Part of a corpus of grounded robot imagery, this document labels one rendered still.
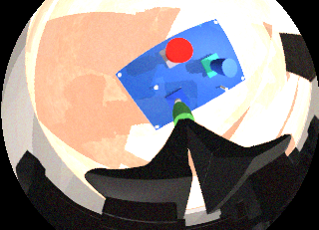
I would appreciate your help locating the blue circuit board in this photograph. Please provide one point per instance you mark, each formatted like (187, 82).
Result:
(182, 73)

